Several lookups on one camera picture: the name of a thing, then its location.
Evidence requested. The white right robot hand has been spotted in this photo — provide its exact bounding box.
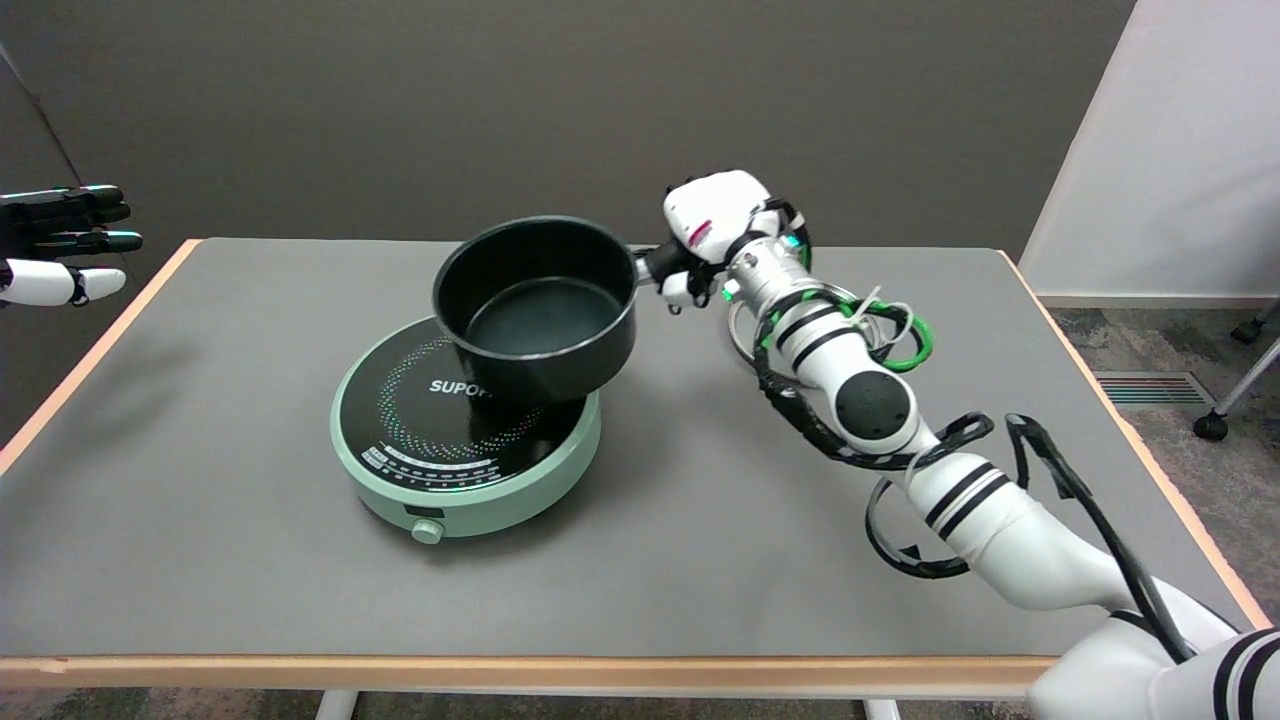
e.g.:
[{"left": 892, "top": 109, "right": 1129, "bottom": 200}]
[{"left": 640, "top": 170, "right": 806, "bottom": 316}]

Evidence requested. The green robot arm cable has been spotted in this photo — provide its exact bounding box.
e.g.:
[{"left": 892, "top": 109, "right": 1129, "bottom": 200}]
[{"left": 760, "top": 235, "right": 934, "bottom": 374}]

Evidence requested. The office chair wheeled base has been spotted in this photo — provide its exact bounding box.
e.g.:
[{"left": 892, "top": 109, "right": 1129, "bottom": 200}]
[{"left": 1193, "top": 300, "right": 1280, "bottom": 443}]

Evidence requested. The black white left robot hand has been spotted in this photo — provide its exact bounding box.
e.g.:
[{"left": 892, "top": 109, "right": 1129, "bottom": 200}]
[{"left": 0, "top": 185, "right": 144, "bottom": 309}]

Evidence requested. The mint green induction cooker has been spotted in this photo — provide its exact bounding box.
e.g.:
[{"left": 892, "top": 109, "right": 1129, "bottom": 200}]
[{"left": 329, "top": 316, "right": 603, "bottom": 547}]

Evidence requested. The glass pot lid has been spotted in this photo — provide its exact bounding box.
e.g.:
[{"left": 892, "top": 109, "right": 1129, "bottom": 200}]
[{"left": 728, "top": 285, "right": 931, "bottom": 381}]

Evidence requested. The black soup pot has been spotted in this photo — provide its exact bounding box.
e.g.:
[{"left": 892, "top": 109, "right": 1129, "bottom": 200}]
[{"left": 432, "top": 216, "right": 681, "bottom": 404}]

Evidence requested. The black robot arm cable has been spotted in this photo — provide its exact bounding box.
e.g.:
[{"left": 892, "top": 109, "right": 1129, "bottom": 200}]
[{"left": 750, "top": 205, "right": 1196, "bottom": 666}]

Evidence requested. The floor air vent grille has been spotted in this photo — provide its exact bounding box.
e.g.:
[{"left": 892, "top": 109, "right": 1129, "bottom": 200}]
[{"left": 1093, "top": 372, "right": 1216, "bottom": 408}]

